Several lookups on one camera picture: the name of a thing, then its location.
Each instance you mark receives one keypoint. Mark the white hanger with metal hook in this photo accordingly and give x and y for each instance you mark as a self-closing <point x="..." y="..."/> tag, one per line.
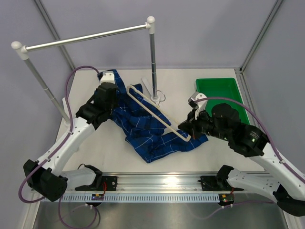
<point x="186" y="139"/>

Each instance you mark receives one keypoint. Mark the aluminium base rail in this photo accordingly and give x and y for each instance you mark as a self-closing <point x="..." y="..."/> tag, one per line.
<point x="159" y="182"/>

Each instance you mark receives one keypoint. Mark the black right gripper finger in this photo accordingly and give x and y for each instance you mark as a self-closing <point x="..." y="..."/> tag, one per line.
<point x="195" y="135"/>
<point x="185" y="126"/>

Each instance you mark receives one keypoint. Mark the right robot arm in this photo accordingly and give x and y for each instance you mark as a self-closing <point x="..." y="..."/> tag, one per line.
<point x="284" y="187"/>

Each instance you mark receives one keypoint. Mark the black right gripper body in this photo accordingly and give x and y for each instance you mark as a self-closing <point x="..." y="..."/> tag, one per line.
<point x="204" y="124"/>

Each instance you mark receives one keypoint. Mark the green plastic tray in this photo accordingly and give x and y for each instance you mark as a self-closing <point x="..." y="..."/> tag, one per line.
<point x="221" y="87"/>

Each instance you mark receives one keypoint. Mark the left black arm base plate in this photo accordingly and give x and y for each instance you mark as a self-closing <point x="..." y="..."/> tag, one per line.
<point x="107" y="182"/>

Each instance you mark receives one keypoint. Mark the silver clothes rack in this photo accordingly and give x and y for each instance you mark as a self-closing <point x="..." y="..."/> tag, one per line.
<point x="23" y="50"/>

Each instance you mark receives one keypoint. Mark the white slotted cable duct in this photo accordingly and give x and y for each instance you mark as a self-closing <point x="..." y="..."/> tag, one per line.
<point x="142" y="198"/>

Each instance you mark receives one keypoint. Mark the blue plaid shirt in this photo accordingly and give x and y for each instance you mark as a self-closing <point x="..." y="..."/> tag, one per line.
<point x="144" y="132"/>

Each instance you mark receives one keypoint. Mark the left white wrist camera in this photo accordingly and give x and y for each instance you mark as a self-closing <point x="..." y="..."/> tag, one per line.
<point x="106" y="77"/>

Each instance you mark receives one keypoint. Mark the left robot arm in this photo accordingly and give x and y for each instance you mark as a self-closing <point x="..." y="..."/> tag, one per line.
<point x="46" y="175"/>

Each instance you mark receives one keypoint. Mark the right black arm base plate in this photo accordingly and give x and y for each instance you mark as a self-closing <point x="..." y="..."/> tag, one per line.
<point x="209" y="183"/>

